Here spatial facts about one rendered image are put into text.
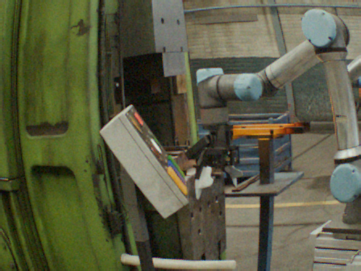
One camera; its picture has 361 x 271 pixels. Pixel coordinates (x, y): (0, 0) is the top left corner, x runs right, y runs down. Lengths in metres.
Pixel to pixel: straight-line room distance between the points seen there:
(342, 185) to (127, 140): 0.60
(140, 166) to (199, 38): 9.60
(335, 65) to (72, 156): 1.05
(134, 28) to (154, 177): 0.76
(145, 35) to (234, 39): 8.59
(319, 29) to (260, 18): 9.00
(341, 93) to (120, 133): 0.61
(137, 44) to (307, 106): 8.05
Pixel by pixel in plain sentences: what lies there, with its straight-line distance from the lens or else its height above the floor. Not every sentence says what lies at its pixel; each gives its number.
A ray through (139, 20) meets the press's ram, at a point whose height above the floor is 1.52.
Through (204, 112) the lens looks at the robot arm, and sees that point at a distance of 1.53.
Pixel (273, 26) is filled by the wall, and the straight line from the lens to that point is 10.09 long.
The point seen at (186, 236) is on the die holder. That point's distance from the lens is 2.05.
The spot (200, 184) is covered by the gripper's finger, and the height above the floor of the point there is 0.98.
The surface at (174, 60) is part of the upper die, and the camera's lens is 2.09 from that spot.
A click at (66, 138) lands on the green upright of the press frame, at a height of 1.11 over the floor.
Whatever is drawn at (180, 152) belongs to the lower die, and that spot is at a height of 0.99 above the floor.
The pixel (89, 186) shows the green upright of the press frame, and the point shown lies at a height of 0.94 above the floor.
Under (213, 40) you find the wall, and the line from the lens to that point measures 10.79.
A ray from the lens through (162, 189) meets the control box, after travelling 1.41.
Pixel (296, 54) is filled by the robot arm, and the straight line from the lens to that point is 1.47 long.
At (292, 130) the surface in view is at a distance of 2.33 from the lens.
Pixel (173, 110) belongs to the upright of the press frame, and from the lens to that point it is 2.39.
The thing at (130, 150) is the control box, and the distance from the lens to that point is 1.40.
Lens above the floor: 1.29
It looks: 7 degrees down
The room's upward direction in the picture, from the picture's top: 6 degrees counter-clockwise
